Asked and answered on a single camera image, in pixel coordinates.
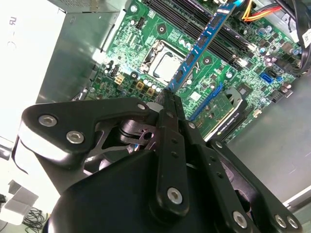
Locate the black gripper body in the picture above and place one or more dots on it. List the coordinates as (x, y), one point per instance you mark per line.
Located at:
(109, 206)

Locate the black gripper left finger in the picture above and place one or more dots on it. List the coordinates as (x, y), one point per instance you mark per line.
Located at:
(73, 121)

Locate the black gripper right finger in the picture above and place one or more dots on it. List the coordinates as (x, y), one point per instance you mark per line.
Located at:
(218, 167)

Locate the blue RAM stick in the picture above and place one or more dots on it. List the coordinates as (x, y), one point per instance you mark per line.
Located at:
(190, 59)

